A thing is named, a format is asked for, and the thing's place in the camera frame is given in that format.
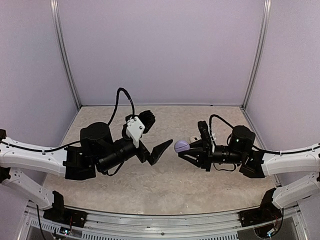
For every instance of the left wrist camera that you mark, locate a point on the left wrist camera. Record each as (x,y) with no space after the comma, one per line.
(137,125)

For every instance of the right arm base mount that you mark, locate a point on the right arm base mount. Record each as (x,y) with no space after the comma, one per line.
(266,212)

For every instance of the front aluminium rail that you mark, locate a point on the front aluminium rail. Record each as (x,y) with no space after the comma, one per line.
(99,225)

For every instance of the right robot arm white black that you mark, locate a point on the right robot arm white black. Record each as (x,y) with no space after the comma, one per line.
(256,163)

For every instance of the aluminium frame post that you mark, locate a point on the aluminium frame post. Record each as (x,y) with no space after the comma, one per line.
(258,53)
(54,6)

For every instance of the purple round charging case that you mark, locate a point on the purple round charging case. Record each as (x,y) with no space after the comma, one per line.
(181,146)

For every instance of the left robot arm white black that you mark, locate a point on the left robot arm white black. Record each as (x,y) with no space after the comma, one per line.
(97,153)

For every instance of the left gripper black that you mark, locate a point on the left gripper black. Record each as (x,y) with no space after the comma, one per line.
(155,155)

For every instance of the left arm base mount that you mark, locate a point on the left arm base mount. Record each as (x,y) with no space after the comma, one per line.
(60,214)

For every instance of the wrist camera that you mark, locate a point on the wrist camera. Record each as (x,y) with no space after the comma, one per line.
(205,133)
(137,125)

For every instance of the left aluminium frame post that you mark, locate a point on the left aluminium frame post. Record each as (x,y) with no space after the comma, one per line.
(54,6)

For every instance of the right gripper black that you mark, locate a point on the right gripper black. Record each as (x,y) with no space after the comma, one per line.
(207,154)

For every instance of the right aluminium frame post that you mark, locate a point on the right aluminium frame post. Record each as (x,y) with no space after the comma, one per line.
(258,53)

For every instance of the cream earbud charging case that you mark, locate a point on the cream earbud charging case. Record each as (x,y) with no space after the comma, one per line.
(193,139)

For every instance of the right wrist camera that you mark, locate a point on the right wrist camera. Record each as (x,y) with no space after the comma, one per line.
(205,133)

